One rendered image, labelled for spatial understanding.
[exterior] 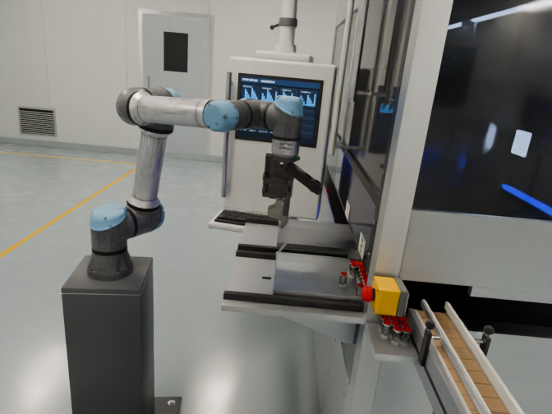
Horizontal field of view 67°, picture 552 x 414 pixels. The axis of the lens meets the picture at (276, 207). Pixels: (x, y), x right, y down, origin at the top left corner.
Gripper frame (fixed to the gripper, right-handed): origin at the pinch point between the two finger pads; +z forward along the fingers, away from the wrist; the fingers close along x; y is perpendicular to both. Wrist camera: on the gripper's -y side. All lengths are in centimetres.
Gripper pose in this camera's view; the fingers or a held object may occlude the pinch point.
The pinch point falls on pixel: (285, 223)
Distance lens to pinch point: 119.6
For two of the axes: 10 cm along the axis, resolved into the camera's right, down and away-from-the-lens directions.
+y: -10.0, -0.9, -0.1
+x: -0.2, 3.2, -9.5
